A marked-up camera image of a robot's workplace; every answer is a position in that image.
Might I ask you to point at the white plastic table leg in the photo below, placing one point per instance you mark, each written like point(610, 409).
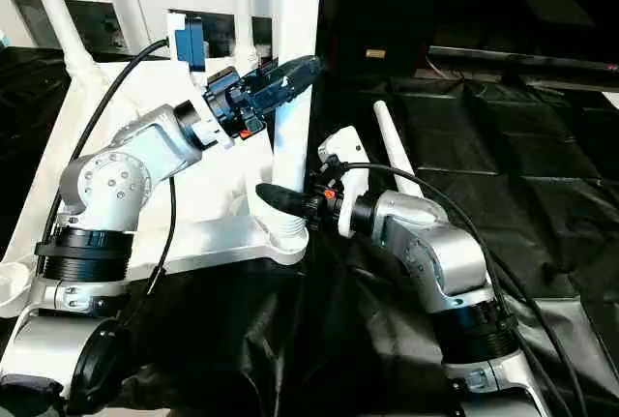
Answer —
point(392, 136)
point(243, 6)
point(58, 11)
point(295, 20)

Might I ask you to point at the white plastic table top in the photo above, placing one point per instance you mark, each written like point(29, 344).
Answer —
point(193, 175)

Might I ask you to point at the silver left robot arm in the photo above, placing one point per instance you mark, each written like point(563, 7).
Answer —
point(116, 185)

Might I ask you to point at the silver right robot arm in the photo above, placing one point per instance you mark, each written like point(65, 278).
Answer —
point(435, 253)

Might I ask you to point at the small yellow label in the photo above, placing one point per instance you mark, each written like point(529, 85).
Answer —
point(375, 52)

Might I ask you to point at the black table mat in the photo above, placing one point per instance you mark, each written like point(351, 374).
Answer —
point(290, 340)

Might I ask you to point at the black low cabinet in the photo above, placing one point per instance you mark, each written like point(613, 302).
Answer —
point(484, 1)

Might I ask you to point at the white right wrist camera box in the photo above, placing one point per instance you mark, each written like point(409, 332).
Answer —
point(346, 156)

